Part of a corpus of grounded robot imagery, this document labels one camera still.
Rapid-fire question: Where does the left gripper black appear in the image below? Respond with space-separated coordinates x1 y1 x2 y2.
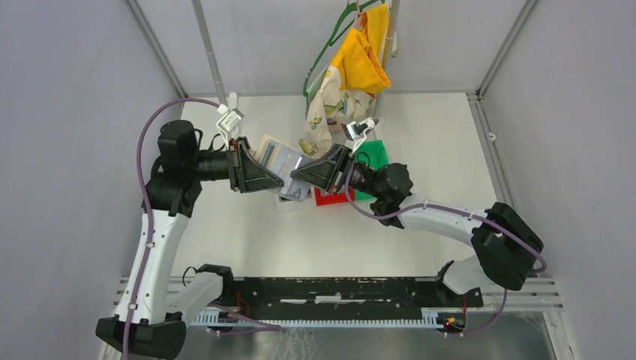
188 136 284 193

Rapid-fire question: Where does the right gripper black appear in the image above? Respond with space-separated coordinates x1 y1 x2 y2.
291 143 383 199

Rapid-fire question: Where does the beige card holder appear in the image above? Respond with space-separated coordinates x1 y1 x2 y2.
255 134 313 202

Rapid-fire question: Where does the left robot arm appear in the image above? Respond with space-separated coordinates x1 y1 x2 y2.
95 120 284 359

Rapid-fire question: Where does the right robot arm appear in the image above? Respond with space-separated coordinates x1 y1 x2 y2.
291 145 548 306

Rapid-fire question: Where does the red plastic bin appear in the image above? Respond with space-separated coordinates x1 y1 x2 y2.
313 187 348 206

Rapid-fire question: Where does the clear plastic bin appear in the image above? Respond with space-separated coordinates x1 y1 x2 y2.
274 196 317 212

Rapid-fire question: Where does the green plastic bin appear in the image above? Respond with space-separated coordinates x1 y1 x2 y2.
349 140 389 202

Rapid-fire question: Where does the left white rack foot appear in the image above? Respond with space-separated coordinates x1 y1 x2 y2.
226 92 239 110

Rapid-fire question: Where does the yellow patterned garment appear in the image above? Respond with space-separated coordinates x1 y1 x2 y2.
298 1 391 158

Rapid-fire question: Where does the green clothes hanger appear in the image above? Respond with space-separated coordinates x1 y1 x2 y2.
302 0 386 98

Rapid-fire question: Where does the right metal rack pole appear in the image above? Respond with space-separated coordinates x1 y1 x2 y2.
373 0 401 118

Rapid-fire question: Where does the metal rack pole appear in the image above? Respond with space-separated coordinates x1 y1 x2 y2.
373 0 401 118
191 0 229 105

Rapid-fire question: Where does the left metal rack pole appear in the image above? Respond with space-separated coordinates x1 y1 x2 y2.
191 0 229 105

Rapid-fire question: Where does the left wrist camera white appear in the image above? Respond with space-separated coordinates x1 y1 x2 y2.
216 104 243 148

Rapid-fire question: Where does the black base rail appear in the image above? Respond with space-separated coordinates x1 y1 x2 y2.
217 277 484 320

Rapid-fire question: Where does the white slotted cable duct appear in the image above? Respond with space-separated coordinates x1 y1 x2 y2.
191 308 443 330

